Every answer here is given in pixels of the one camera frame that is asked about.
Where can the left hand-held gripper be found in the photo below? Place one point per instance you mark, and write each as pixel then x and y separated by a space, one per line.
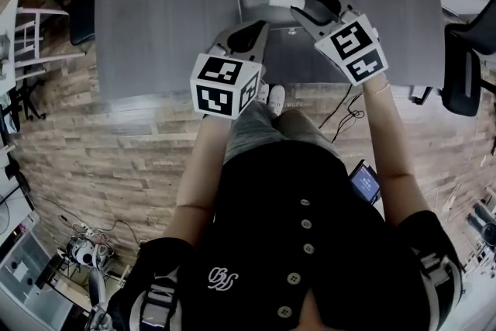
pixel 217 89

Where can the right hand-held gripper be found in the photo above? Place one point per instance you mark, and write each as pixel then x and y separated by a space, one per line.
pixel 352 46

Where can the small white roll item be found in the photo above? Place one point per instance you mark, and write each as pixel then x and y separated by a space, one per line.
pixel 284 0

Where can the person's right forearm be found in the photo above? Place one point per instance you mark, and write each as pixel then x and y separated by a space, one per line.
pixel 383 135

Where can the person's left forearm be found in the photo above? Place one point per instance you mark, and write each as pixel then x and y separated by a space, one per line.
pixel 201 166

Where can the small metal piece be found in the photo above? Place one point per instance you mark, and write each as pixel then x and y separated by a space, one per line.
pixel 292 31

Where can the white shoe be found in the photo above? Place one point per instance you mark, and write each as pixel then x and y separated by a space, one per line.
pixel 277 97
pixel 263 93

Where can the grey shorts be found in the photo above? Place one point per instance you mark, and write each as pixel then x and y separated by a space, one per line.
pixel 252 128

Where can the black device with screen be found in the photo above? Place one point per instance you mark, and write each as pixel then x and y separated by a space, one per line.
pixel 365 182

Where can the black buttoned shirt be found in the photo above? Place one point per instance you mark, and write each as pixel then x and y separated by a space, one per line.
pixel 271 228

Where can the white wooden stool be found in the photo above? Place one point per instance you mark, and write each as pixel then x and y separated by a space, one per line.
pixel 29 35

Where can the white cabinet machine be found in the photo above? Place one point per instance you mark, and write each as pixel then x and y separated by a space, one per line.
pixel 27 275

